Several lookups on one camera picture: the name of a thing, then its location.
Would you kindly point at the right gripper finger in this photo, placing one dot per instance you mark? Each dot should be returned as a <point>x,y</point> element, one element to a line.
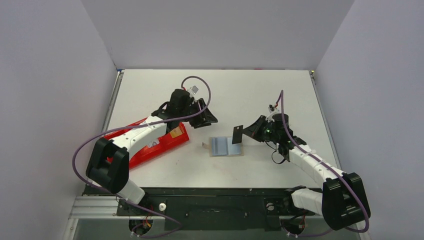
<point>255,127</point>
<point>253,134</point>

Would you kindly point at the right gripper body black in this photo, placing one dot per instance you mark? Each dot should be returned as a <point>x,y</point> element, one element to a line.
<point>257,128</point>

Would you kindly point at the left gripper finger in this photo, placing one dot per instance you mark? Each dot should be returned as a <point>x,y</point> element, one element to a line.
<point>206,117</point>
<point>199,123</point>

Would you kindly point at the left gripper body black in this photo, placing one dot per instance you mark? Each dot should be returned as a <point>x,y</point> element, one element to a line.
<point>193,109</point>

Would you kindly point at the dark credit card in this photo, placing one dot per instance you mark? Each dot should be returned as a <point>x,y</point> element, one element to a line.
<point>237,135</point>

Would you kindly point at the beige card holder wallet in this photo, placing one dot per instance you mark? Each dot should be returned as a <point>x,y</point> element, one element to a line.
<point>222,146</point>

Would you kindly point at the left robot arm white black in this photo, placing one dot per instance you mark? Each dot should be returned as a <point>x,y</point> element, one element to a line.
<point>109,163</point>

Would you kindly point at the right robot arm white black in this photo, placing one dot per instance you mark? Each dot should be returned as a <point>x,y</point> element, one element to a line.
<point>342,200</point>

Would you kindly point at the orange card in bin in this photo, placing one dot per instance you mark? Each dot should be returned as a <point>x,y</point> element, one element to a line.
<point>176,132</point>

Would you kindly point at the red plastic bin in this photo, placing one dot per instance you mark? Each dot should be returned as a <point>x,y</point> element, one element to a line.
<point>158,147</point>

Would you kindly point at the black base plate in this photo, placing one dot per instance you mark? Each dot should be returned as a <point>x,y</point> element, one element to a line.
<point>276,200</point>

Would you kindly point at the aluminium frame rail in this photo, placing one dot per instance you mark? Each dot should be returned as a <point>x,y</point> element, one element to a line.
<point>110,207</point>

